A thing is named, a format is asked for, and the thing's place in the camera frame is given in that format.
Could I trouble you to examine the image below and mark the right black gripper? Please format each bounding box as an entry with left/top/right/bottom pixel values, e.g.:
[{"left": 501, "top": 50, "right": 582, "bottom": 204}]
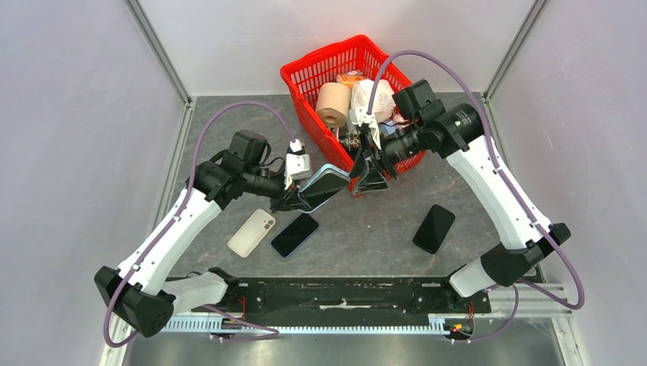
[{"left": 349, "top": 120, "right": 426, "bottom": 194}]

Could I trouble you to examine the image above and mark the blue phone with black screen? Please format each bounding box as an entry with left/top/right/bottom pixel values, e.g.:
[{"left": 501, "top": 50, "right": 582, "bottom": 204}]
[{"left": 270, "top": 213, "right": 320, "bottom": 258}]

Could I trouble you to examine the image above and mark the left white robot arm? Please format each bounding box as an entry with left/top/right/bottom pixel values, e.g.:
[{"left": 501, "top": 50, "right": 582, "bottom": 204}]
[{"left": 94, "top": 130, "right": 311, "bottom": 348}]

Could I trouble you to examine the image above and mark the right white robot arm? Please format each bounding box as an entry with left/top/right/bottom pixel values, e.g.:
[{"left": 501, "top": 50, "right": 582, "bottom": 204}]
[{"left": 348, "top": 80, "right": 571, "bottom": 312}]

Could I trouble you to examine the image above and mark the black phone on table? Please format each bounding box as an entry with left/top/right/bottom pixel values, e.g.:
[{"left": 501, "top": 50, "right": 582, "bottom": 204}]
[{"left": 412, "top": 204, "right": 455, "bottom": 255}]

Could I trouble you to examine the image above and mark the black packet in basket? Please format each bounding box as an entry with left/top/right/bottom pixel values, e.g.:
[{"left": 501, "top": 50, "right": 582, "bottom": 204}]
[{"left": 334, "top": 127, "right": 361, "bottom": 155}]

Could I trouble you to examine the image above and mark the white plastic bag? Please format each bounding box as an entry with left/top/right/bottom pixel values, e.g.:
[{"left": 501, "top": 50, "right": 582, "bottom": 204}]
[{"left": 350, "top": 79, "right": 395, "bottom": 123}]

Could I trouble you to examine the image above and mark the beige toilet paper roll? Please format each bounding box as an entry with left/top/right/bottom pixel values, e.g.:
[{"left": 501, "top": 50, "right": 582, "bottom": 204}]
[{"left": 315, "top": 82, "right": 351, "bottom": 128}]

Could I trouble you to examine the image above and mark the orange box in basket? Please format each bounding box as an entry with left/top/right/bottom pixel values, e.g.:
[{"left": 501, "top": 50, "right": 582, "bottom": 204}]
[{"left": 336, "top": 70, "right": 365, "bottom": 90}]

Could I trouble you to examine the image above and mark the red plastic basket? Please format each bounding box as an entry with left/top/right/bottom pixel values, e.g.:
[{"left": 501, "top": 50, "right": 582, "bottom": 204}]
[{"left": 280, "top": 34, "right": 452, "bottom": 195}]

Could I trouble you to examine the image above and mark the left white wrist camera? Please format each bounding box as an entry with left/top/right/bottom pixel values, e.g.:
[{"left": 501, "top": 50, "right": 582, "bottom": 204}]
[{"left": 285, "top": 139, "right": 313, "bottom": 190}]

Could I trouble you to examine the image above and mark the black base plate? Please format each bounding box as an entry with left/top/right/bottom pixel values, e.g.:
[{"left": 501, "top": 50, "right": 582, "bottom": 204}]
[{"left": 216, "top": 277, "right": 491, "bottom": 326}]

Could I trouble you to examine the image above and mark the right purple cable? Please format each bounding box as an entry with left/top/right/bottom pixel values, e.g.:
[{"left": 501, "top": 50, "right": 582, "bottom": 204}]
[{"left": 365, "top": 50, "right": 586, "bottom": 345}]

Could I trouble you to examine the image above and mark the purple cable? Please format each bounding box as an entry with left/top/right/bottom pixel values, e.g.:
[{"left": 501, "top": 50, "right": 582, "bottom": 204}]
[
  {"left": 365, "top": 50, "right": 586, "bottom": 345},
  {"left": 103, "top": 101, "right": 304, "bottom": 348}
]

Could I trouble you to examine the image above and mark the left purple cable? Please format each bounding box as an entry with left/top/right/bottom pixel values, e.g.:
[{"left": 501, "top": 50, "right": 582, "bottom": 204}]
[{"left": 103, "top": 101, "right": 304, "bottom": 348}]

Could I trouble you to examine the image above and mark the white toothed cable rail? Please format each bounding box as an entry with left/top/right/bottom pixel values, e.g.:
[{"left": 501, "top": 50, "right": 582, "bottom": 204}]
[{"left": 161, "top": 313, "right": 451, "bottom": 336}]

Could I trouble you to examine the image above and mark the aluminium frame rail left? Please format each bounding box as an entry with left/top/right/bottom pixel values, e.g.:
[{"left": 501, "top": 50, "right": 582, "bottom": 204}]
[{"left": 124, "top": 0, "right": 192, "bottom": 106}]

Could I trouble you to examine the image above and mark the aluminium frame rail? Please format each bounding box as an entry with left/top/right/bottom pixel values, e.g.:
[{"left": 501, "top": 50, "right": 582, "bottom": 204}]
[
  {"left": 482, "top": 0, "right": 550, "bottom": 103},
  {"left": 124, "top": 0, "right": 192, "bottom": 106}
]

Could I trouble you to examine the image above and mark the aluminium frame rail right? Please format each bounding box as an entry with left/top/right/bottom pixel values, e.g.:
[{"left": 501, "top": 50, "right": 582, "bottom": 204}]
[{"left": 482, "top": 0, "right": 550, "bottom": 103}]

